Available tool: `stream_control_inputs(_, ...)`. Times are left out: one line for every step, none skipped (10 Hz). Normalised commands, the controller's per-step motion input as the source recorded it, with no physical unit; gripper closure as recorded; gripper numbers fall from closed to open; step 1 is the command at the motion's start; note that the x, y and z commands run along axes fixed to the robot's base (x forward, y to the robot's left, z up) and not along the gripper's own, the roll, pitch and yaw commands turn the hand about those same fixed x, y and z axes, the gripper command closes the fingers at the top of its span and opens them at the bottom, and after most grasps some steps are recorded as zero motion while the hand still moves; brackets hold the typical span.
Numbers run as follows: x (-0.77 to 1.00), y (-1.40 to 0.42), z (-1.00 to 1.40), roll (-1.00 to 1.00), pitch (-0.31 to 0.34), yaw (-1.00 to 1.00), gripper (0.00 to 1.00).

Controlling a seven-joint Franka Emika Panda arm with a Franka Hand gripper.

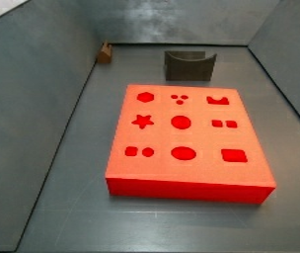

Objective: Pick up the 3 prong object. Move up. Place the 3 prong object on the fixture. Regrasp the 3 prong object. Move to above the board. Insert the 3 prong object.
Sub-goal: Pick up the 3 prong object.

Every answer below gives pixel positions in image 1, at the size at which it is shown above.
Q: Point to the black curved fixture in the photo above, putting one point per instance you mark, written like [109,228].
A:
[188,65]

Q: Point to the red shape sorter block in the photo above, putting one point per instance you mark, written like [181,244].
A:
[185,146]

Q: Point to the brown three prong object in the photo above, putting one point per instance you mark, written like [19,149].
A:
[104,55]

